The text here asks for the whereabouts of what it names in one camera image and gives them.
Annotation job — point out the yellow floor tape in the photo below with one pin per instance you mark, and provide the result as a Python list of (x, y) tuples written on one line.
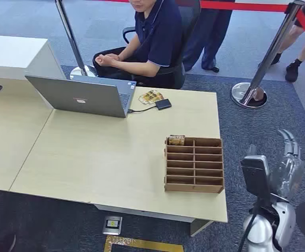
[(141, 244)]

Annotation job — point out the grey laptop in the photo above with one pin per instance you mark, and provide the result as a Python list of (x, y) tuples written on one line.
[(81, 99)]

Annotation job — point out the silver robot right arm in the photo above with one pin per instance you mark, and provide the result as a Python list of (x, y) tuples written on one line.
[(276, 226)]

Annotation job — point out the white cabinet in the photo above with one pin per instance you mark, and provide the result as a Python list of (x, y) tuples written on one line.
[(15, 55)]

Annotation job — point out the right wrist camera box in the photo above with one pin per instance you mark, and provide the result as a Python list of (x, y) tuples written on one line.
[(256, 175)]

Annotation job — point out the black office chair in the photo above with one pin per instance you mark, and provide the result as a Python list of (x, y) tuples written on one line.
[(188, 17)]

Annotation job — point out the black external drive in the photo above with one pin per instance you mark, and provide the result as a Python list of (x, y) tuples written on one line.
[(163, 104)]

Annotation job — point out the person's right forearm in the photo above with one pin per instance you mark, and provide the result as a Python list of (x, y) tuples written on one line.
[(131, 47)]

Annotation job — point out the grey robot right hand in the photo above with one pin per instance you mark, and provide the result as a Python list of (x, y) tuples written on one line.
[(289, 170)]

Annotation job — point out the yellow patterned card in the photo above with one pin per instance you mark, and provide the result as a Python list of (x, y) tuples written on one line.
[(144, 99), (156, 94)]

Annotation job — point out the wooden card organizer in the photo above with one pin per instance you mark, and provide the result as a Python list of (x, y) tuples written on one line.
[(194, 188)]

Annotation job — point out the chrome stanchion post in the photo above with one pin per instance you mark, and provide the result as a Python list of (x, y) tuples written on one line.
[(70, 38), (268, 59)]

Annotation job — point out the standing person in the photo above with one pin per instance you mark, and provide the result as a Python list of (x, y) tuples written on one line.
[(210, 34)]

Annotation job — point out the seated person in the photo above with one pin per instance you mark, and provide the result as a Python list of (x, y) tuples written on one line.
[(160, 34)]

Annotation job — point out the person's left hand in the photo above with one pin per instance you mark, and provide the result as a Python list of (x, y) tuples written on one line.
[(104, 61)]

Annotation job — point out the person's right hand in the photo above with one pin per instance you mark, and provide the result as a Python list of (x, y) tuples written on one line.
[(114, 55)]

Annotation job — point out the person's left forearm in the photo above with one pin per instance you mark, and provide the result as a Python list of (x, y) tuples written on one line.
[(139, 67)]

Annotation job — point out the person with black shoes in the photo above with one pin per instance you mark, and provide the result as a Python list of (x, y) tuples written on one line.
[(296, 45)]

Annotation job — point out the silver floor socket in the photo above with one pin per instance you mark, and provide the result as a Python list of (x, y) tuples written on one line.
[(112, 225)]

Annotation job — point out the brown hotel card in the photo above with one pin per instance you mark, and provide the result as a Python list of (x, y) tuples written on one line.
[(176, 140)]

